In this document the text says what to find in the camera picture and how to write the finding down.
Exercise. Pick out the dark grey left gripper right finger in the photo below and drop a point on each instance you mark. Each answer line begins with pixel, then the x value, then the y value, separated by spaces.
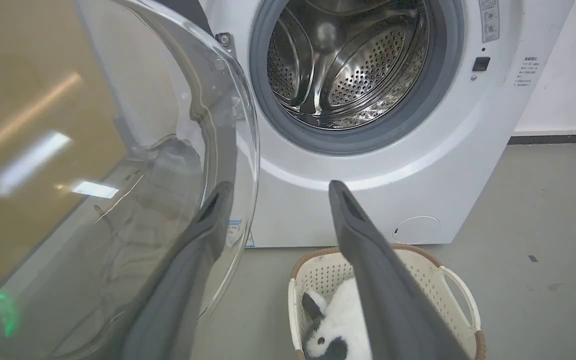
pixel 393 295

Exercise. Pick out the white and black plush rabbit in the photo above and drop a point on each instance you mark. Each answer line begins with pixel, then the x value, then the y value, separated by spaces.
pixel 340 325

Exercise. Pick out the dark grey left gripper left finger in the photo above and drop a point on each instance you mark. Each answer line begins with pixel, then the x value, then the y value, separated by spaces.
pixel 178 295

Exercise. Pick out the steel washing machine drum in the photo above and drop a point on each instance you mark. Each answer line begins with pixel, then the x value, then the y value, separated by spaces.
pixel 348 60

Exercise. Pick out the white plastic laundry basket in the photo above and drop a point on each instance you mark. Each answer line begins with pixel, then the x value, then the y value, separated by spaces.
pixel 448 295

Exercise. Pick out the metal door hinge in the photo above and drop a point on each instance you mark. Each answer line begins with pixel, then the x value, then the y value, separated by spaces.
pixel 225 41

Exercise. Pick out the white warning label sticker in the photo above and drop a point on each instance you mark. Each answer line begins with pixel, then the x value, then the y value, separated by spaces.
pixel 489 19

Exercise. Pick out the white front-loading washing machine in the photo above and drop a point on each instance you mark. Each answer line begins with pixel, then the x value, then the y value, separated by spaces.
pixel 458 160

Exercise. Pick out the black door latch socket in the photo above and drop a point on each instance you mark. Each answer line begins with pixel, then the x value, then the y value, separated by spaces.
pixel 481 64

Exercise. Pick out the glass washer door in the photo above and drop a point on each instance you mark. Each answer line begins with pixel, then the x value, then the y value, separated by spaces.
pixel 118 150

